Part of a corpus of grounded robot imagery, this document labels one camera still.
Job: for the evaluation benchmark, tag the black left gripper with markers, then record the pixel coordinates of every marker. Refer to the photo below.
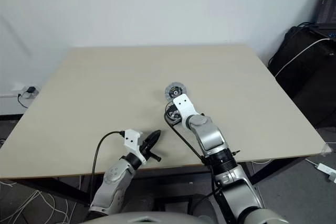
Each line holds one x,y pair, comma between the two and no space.
146,149

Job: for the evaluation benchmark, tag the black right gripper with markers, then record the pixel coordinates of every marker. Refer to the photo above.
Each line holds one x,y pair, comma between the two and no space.
173,120

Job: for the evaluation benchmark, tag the grey round plastic lid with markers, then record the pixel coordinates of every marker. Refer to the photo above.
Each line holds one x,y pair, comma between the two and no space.
169,89

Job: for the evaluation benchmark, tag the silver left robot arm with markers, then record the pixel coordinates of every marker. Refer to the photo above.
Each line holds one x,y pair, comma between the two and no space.
115,176

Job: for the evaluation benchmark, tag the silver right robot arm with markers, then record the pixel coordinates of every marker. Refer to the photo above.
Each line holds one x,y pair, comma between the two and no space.
210,134

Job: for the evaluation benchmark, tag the grey robot torso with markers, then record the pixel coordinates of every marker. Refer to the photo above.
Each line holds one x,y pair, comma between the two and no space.
147,218

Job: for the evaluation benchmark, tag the black power adapter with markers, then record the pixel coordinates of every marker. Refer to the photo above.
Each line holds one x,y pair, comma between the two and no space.
31,89

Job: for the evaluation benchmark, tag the black equipment bag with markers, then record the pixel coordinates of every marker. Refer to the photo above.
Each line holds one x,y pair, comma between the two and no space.
302,85

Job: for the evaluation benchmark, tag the clear table corner guard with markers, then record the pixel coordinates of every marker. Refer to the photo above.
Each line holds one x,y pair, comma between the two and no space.
326,150

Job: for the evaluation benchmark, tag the white floor power strip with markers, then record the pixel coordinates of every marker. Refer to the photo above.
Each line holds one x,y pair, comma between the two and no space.
324,169

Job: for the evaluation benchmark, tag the black laptop computer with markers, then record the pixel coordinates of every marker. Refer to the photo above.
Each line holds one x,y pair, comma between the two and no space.
326,3

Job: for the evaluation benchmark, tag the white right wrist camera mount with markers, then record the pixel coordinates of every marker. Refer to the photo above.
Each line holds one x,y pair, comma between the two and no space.
182,104

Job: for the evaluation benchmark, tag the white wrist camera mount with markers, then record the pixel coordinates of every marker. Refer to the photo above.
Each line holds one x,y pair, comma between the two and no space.
132,140
182,104

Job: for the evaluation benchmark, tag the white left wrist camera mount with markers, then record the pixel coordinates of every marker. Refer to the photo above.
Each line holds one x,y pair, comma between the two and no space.
132,140

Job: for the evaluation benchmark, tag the black metal table frame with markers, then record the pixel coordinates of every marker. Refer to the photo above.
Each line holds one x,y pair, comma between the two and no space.
71,195

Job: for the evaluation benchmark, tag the white wall power strip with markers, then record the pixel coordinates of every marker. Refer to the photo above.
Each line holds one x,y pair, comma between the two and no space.
18,87

